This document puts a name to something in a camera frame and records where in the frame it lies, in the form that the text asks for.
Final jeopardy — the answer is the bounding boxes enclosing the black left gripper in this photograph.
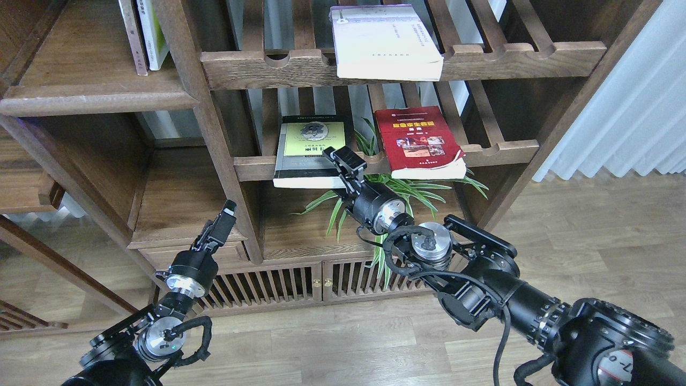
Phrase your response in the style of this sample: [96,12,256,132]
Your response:
[156,200,237,299]

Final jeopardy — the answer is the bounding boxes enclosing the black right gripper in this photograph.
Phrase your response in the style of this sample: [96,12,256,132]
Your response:
[323,146,414,235]

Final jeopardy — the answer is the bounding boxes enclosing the black yellow-green cover book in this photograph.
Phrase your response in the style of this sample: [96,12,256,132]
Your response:
[273,115,353,190]

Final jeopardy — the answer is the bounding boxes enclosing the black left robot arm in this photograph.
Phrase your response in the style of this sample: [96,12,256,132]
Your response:
[65,200,236,385]

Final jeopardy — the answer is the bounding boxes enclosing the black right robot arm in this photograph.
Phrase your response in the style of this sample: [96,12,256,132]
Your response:
[323,147,684,385]

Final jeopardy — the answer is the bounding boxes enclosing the green spider plant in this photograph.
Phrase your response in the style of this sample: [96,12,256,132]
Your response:
[290,117,489,290]

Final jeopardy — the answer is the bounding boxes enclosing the brown wooden bookshelf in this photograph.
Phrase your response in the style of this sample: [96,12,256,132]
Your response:
[2,1,661,314]

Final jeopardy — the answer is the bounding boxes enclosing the red cover book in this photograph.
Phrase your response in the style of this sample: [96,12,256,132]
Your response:
[374,106,466,180]

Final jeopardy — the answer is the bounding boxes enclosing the white lavender cover book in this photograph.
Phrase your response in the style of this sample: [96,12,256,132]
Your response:
[329,4,444,81]

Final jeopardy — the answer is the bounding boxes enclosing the dark wooden side furniture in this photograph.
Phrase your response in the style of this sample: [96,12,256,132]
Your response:
[1,130,151,335]

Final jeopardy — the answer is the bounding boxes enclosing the white green upright book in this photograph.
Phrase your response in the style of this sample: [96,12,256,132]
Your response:
[135,1,169,71]

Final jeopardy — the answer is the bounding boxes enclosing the brown spine upright book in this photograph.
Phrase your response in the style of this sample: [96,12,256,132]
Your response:
[118,0,148,76]

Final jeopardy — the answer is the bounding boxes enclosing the white pleated curtain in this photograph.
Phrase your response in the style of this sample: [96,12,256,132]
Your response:
[533,1,685,182]

